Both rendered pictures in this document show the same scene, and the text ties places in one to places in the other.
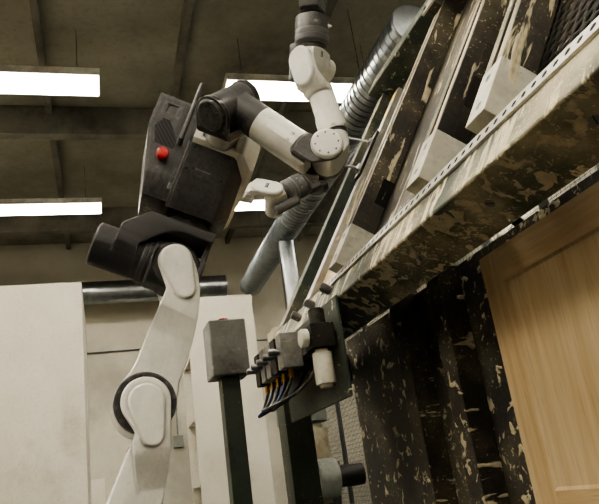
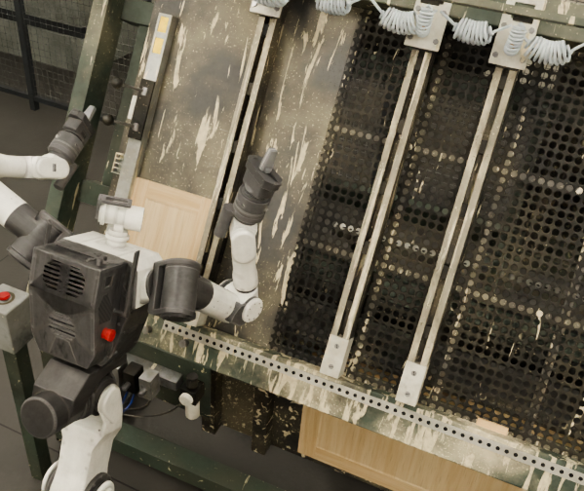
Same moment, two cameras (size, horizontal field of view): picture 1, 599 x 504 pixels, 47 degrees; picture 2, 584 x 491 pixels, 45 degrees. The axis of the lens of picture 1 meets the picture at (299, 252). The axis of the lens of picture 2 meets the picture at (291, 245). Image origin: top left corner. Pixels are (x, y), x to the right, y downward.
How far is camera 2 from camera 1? 2.35 m
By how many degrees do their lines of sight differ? 73
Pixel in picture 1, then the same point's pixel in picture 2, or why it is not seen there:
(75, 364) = not seen: outside the picture
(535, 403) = (321, 419)
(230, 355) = (24, 330)
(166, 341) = (100, 450)
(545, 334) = not seen: hidden behind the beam
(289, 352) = (154, 389)
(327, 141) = (254, 311)
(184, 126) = (129, 305)
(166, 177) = (107, 348)
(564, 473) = (325, 445)
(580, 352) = not seen: hidden behind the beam
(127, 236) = (78, 408)
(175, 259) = (112, 401)
